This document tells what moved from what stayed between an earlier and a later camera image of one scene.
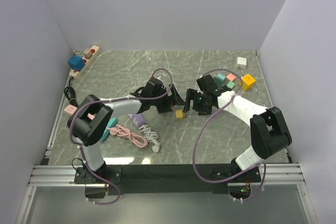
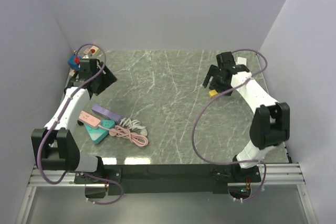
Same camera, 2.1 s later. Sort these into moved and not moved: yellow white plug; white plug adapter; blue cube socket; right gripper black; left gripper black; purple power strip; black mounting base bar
Moved: right gripper black; purple power strip; left gripper black; yellow white plug
Not moved: white plug adapter; blue cube socket; black mounting base bar
